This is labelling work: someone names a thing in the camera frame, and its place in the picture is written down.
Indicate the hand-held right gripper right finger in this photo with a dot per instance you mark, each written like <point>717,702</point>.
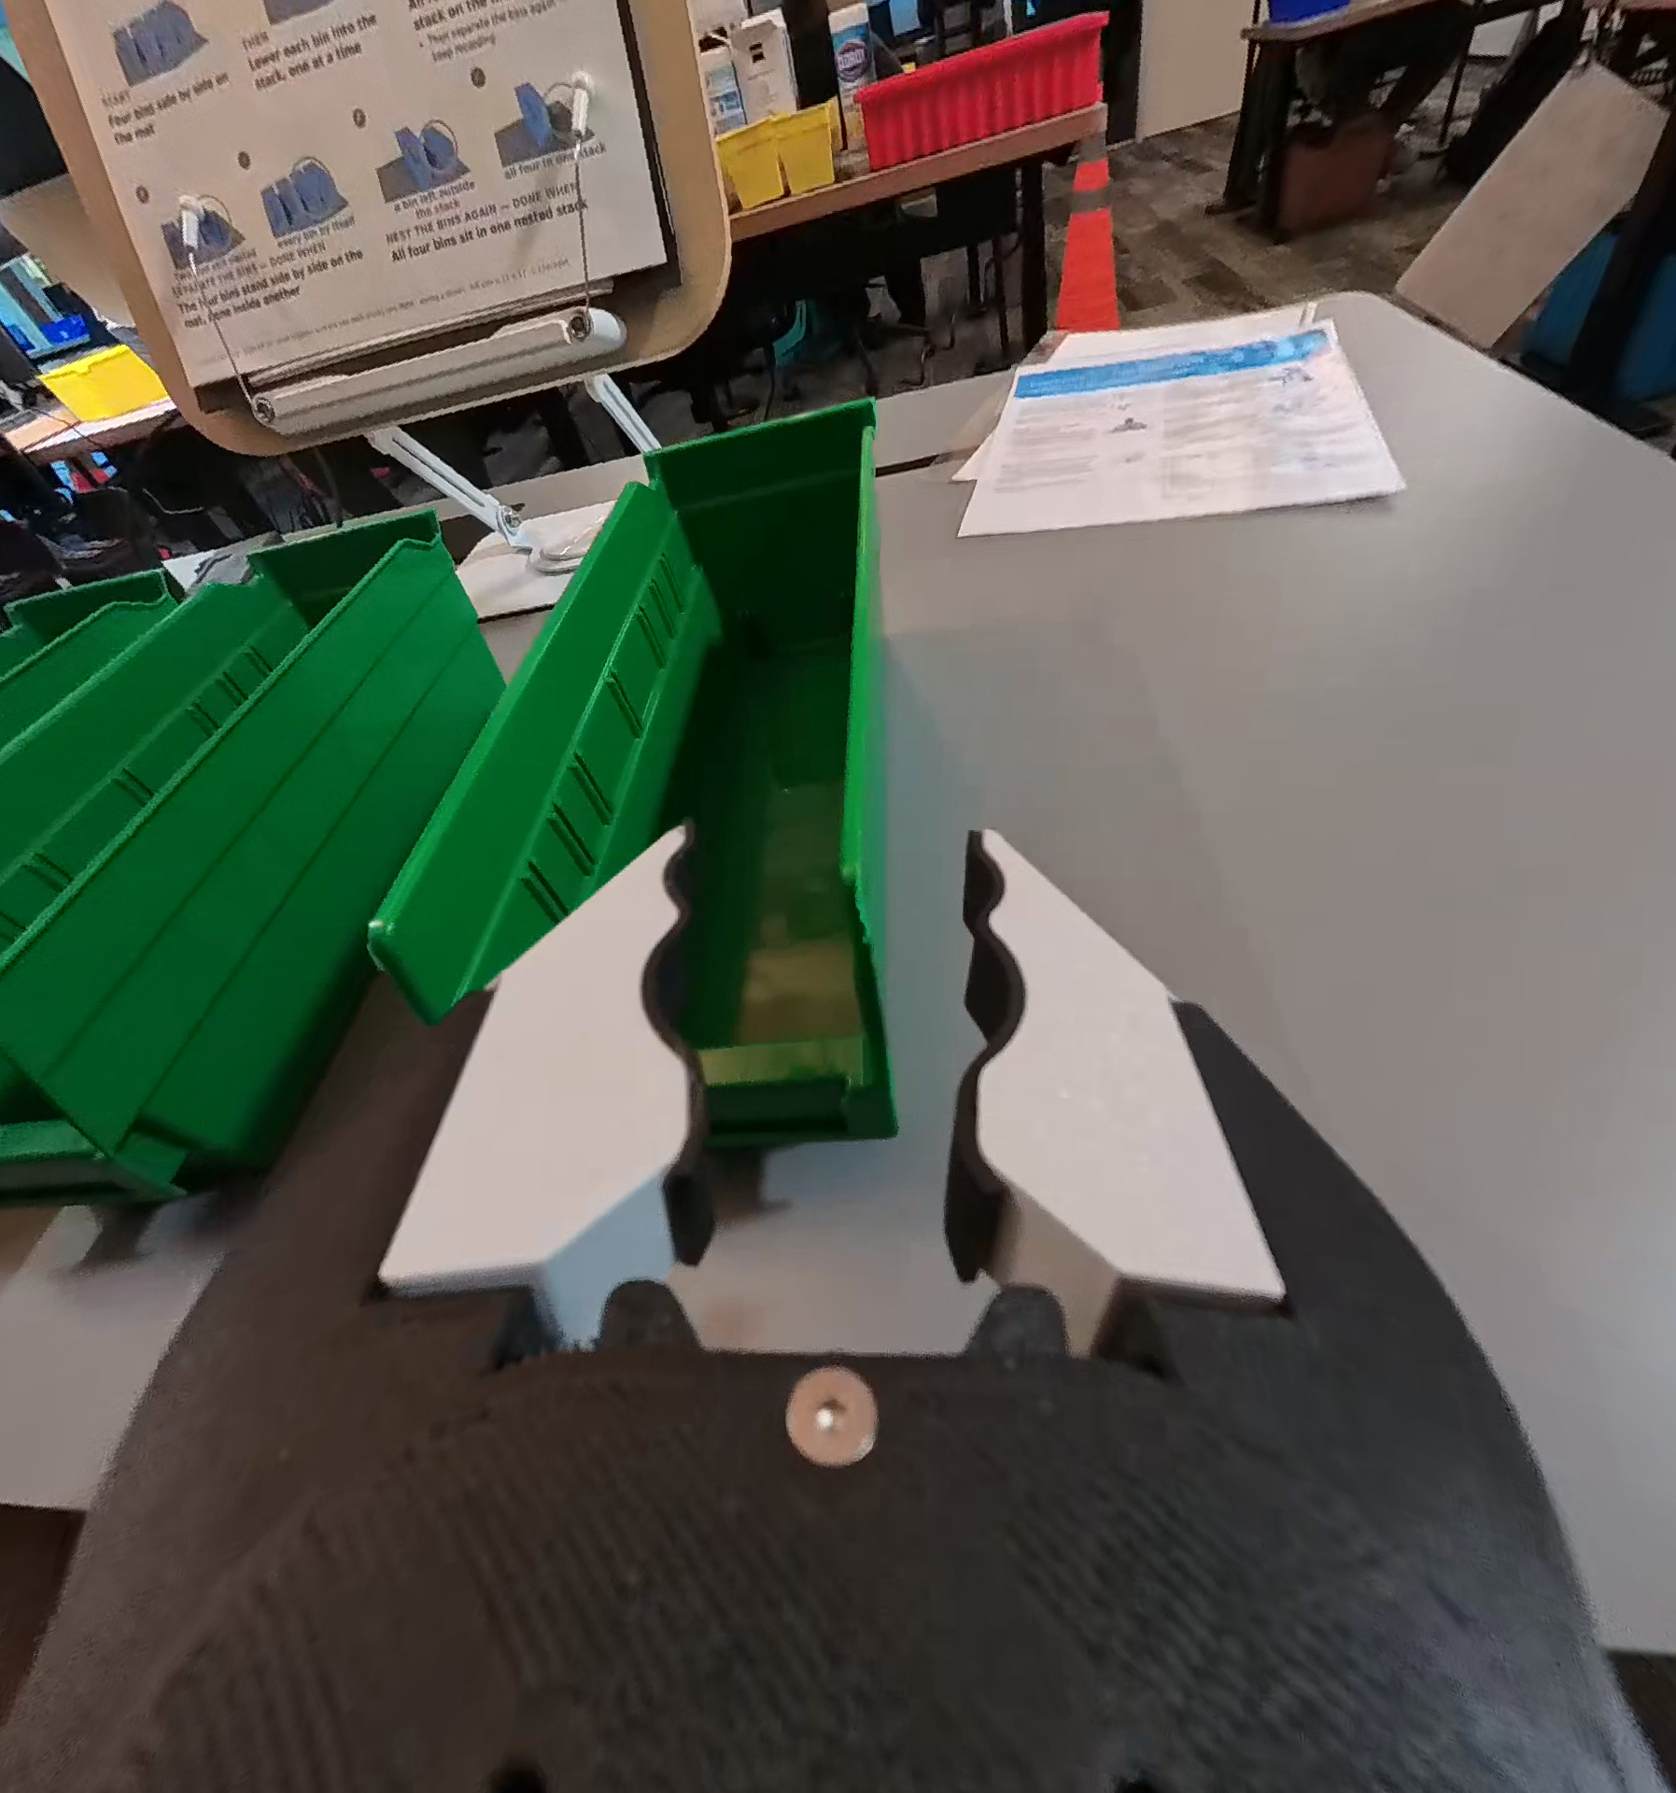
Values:
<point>1119,1121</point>

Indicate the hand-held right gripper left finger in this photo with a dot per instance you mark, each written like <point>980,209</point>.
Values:
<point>543,1092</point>

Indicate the green plastic bin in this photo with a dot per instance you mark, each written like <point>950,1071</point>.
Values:
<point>27,658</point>
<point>112,756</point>
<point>292,870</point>
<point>784,631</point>

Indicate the grey desk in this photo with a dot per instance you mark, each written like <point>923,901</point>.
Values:
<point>1342,842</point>

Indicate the white board stand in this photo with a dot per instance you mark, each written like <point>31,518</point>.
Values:
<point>431,470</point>

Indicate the printed paper leaflet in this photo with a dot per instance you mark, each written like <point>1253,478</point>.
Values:
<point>1173,422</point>

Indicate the large yellow bin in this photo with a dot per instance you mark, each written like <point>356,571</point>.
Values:
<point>102,382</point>

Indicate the orange traffic cone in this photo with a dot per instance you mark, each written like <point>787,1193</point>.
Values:
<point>1085,254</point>

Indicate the beige document board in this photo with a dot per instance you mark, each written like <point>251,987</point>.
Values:
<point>697,211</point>

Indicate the small yellow bin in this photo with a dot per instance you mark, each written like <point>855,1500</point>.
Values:
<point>807,145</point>
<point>746,162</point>

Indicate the printed instruction sheet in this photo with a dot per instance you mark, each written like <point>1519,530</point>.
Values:
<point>363,139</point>

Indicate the grey leaning panel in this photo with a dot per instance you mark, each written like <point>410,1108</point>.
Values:
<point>1538,196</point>

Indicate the long red ribbed bin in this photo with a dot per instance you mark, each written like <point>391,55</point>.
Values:
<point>977,91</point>

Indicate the white carton box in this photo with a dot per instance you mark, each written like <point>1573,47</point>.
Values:
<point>746,63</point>

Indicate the wipes container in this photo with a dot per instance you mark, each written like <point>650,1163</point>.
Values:
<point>849,55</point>

